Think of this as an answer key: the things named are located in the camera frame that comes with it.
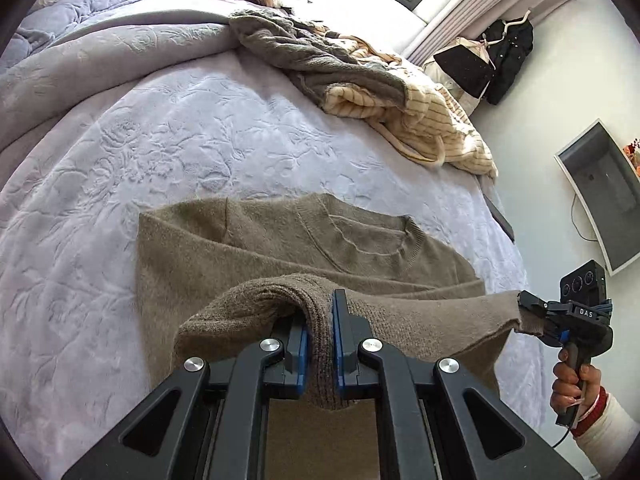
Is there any white framed monitor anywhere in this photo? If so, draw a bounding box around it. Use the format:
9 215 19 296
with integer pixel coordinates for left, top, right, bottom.
554 119 640 276

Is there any red bracelet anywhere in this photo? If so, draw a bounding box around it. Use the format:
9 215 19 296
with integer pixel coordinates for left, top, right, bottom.
570 385 608 438

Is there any dried flower decoration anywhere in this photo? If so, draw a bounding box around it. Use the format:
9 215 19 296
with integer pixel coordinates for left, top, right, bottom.
622 140 640 176

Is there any person's right forearm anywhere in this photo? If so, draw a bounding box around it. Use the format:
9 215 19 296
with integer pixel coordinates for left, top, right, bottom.
572 395 636 476

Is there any thin monitor cable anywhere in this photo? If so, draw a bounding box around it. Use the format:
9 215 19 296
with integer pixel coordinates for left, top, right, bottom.
570 195 601 243

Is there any person's right hand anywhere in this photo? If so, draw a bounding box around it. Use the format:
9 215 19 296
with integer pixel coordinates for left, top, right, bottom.
550 347 601 423

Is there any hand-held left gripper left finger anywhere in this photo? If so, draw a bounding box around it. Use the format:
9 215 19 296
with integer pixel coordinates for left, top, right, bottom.
62 317 311 480

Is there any brown knit sweater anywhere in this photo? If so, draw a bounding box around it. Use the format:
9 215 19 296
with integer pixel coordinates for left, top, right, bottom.
136 192 548 480

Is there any black hanging jacket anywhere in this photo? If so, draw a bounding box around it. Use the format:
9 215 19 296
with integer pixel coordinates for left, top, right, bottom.
482 17 535 106

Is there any lavender embossed blanket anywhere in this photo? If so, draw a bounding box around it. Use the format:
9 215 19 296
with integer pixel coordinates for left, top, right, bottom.
0 0 548 480

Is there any cream striped garment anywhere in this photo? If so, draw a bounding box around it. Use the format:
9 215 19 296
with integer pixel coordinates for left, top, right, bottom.
320 35 501 178

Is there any grey knit garment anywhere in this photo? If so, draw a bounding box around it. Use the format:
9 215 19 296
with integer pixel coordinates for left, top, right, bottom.
227 7 408 113

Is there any white pleated curtain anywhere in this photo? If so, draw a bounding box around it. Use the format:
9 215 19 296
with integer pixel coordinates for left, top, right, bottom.
400 0 573 68

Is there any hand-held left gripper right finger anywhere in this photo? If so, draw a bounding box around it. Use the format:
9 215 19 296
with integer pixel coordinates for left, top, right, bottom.
332 287 583 480

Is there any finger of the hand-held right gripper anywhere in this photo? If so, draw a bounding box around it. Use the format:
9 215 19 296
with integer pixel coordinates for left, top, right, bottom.
517 290 561 318
541 319 569 349

